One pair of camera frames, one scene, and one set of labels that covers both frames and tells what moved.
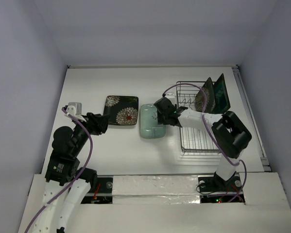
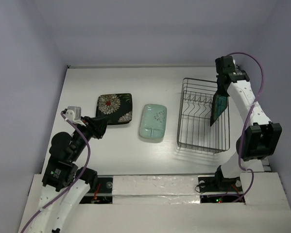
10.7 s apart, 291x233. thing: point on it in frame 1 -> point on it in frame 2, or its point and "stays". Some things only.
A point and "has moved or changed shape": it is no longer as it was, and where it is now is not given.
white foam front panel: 152,204 stays
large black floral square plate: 123,110 has moved or changed shape
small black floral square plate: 208,88 -> 117,107
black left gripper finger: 104,119 stays
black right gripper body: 162,112 -> 223,88
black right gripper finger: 164,107 -> 225,85
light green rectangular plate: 149,128 stays
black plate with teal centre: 222,103 has moved or changed shape
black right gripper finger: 164,121 -> 220,87
